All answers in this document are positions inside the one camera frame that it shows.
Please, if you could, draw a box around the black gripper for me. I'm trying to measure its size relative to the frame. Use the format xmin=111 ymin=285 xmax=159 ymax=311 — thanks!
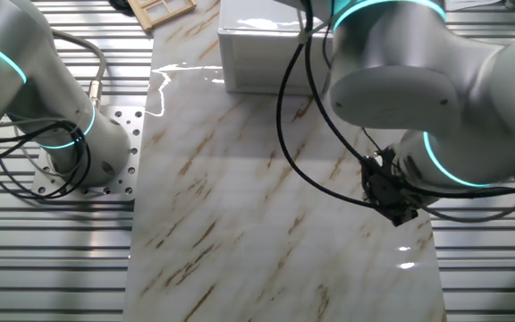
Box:
xmin=359 ymin=149 xmax=420 ymax=226

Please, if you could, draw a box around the white cabinet body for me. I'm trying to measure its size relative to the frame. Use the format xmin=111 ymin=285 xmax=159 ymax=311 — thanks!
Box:
xmin=216 ymin=0 xmax=335 ymax=97

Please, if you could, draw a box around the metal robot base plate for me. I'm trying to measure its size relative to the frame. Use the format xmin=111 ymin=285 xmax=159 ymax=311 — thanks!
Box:
xmin=31 ymin=106 xmax=147 ymax=202

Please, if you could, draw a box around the wooden window frame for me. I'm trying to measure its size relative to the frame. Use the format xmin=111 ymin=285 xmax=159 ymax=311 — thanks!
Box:
xmin=125 ymin=0 xmax=198 ymax=32

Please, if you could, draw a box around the black base cable bundle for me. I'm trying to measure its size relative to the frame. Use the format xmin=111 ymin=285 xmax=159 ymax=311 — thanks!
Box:
xmin=0 ymin=119 xmax=93 ymax=200

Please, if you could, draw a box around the gray robot cable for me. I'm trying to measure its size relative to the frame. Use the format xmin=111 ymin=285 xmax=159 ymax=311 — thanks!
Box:
xmin=50 ymin=29 xmax=108 ymax=108

